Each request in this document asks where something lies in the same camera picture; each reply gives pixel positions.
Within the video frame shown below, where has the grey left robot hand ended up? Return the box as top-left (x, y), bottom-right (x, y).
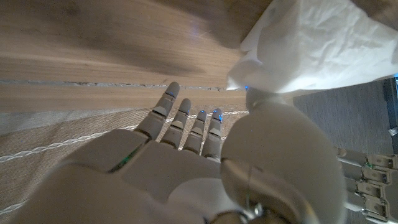
top-left (335, 146), bottom-right (398, 224)

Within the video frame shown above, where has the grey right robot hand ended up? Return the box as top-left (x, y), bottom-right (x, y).
top-left (9, 81), bottom-right (348, 224)

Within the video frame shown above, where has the beige striped curtain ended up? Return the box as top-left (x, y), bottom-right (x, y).
top-left (0, 104), bottom-right (249, 216)

